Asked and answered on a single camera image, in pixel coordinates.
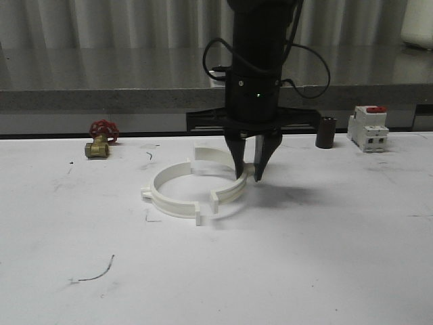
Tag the white container on counter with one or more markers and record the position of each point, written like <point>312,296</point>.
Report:
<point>417,24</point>

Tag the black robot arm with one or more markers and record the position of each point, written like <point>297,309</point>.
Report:
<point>260,43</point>

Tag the brass valve with red handwheel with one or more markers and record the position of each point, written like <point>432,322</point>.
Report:
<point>104,133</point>

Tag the dark cylindrical capacitor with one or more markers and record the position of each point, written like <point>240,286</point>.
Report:
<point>326,132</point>

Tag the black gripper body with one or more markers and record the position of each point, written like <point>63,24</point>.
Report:
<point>251,108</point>

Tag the white half-ring pipe clamp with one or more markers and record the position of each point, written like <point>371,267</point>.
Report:
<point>177,208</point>

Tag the grey stone counter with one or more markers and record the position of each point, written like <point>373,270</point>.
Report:
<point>62,91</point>

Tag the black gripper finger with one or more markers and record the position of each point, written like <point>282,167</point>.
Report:
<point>265,145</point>
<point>236,147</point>

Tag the white circuit breaker red switch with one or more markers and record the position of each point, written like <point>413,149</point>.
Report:
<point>366,128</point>

